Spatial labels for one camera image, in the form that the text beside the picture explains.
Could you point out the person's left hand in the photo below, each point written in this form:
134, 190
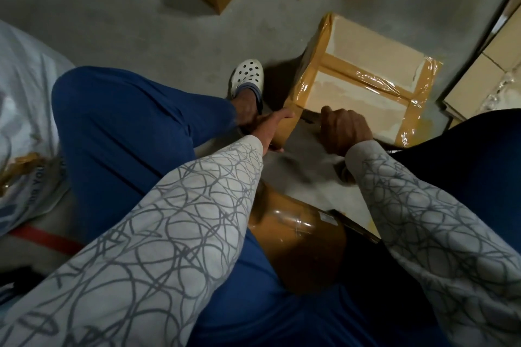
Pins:
269, 127

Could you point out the person's right hand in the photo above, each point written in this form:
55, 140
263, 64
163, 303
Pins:
343, 129

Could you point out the small cardboard box being taped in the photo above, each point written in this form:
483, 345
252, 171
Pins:
366, 58

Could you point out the cardboard box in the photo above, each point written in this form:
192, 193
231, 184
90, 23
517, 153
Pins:
488, 74

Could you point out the person's right forearm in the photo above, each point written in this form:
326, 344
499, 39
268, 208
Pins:
448, 237

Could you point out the person's left forearm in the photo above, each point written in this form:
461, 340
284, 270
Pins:
146, 261

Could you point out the person's left white clog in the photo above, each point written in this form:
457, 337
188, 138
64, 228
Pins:
247, 76

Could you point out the person's blue trousers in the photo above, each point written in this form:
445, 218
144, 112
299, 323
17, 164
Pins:
122, 139

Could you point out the brown plastic-wrapped stool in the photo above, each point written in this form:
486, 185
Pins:
301, 241

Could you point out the white woven sack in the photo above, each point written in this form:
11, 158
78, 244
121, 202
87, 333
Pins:
24, 131

